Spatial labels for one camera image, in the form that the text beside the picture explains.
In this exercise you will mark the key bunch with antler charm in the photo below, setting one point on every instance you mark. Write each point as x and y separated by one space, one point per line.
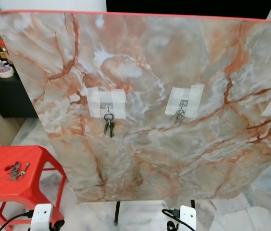
16 171

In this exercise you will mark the red plastic stool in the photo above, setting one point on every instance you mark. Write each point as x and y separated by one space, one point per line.
6 195

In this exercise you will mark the marble board with red edge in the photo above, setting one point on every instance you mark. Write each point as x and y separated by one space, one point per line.
154 149

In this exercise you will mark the small silver key bunch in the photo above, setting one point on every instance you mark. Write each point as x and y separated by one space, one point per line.
179 116

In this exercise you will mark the black tv console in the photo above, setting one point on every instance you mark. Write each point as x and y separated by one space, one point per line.
6 96

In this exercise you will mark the white tape roll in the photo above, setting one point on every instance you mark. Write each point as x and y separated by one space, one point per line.
5 71

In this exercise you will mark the glass jar with red lid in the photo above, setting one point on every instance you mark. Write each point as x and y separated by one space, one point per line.
3 50

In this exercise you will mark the black television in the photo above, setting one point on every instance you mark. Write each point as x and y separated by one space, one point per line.
188 7

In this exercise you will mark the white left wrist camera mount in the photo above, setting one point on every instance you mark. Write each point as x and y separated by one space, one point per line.
42 216

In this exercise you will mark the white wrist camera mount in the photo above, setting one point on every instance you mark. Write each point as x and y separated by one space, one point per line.
188 219
42 216

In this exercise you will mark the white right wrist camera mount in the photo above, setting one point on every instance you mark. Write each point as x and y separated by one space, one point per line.
188 219

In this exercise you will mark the black metal table frame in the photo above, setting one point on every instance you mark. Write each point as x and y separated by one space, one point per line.
117 214

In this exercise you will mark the small metal wall hook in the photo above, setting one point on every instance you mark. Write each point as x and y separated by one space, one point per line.
108 109
183 103

